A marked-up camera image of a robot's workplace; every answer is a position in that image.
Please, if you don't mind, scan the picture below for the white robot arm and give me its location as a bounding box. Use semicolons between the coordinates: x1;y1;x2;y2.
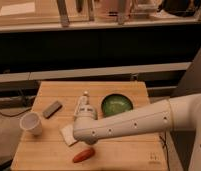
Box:
73;93;201;171

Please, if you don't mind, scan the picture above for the black cable on floor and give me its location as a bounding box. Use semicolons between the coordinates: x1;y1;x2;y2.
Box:
0;106;32;118

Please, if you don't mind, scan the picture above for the white sponge block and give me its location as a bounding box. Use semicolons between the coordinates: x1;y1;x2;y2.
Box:
60;124;77;146

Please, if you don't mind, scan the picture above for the white tube bottle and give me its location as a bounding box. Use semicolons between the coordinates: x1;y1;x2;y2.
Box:
74;91;89;116

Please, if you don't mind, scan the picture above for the red orange pepper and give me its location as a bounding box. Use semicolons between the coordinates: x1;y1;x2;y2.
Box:
73;148;95;163

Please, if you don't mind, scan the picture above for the green ceramic bowl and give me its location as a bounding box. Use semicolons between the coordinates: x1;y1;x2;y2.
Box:
101;94;133;117

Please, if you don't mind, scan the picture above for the grey rectangular block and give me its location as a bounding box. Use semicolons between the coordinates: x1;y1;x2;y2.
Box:
43;101;62;119

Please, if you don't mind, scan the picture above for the white paper sheet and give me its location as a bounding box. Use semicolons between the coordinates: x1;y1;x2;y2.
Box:
0;2;35;16

